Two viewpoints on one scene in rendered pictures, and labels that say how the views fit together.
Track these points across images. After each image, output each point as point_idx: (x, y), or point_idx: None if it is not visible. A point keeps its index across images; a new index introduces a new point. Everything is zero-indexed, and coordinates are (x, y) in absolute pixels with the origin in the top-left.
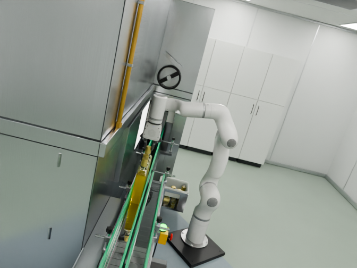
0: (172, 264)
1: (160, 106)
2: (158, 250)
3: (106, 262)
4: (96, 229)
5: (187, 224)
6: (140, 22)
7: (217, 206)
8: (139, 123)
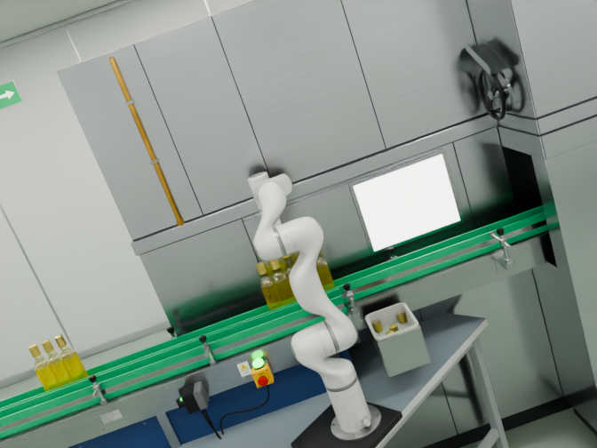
0: (290, 431)
1: (251, 190)
2: (308, 409)
3: None
4: None
5: (401, 405)
6: (136, 120)
7: (299, 361)
8: (349, 207)
